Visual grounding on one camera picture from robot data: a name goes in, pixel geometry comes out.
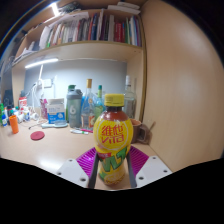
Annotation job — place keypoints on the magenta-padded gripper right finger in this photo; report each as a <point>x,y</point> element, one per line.
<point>151,170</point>

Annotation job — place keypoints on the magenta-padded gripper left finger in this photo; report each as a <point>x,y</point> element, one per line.
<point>71,170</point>

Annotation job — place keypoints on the yellow-labelled drink bottle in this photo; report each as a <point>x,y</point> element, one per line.
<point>112,136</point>

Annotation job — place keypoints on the brown mug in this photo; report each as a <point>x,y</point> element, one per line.
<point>140,131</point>

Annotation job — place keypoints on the red and green pen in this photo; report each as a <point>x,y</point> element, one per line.
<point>80,131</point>

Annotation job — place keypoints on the grey-blue hairbrush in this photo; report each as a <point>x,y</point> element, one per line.
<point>55,124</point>

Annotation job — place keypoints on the flat round red coaster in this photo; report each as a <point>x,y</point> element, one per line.
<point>37,135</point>

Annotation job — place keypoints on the grey shaker bottle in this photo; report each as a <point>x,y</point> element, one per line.
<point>74,110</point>

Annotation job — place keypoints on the white and blue tissue box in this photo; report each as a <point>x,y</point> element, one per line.
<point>55,111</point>

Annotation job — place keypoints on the clear bottle with yellow cap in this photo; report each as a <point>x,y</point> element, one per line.
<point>87,110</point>

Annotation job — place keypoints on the magenta snack pouch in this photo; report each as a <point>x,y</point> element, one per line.
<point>43,108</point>

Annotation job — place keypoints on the tall clear glass bottle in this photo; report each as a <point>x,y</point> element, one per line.
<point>130,100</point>

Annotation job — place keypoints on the orange plastic cup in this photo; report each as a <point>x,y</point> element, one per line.
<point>14,125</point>

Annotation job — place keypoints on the white bottle with blue label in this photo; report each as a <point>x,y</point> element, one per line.
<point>4,120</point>

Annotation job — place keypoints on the white power strip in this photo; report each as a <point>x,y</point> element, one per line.
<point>46,83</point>

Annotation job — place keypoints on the white light bar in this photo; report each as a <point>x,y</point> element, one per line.
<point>41,63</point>

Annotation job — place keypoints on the wooden shelf unit with books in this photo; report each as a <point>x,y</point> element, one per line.
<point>93,50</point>

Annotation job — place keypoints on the ceiling tube light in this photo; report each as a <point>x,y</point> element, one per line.
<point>55,9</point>

